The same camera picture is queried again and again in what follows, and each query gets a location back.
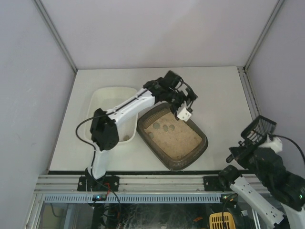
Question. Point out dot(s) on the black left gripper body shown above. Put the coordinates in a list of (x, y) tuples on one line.
[(179, 102)]

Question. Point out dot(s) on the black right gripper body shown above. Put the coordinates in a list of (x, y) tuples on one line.
[(241, 152)]

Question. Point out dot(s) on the black litter scoop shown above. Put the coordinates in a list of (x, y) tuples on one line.
[(255, 133)]

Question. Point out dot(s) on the grey litter box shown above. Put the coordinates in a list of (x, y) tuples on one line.
[(178, 148)]

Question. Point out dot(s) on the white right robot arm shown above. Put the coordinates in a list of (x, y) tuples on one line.
[(284, 186)]

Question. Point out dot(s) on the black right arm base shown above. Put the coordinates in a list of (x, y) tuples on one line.
[(212, 183)]

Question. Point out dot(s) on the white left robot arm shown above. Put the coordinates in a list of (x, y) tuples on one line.
[(104, 127)]

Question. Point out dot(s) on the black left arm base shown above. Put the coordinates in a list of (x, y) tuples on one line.
[(88, 183)]

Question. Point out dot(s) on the white plastic tray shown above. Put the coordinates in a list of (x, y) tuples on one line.
[(109, 97)]

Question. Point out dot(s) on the yellow slotted scoop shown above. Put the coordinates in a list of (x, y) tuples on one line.
[(221, 221)]

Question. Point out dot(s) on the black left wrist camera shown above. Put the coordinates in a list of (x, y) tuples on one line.
[(171, 79)]

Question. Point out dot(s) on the aluminium frame rail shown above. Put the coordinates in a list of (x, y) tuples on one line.
[(130, 184)]

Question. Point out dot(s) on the grey slotted cable duct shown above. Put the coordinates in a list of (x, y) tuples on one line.
[(134, 198)]

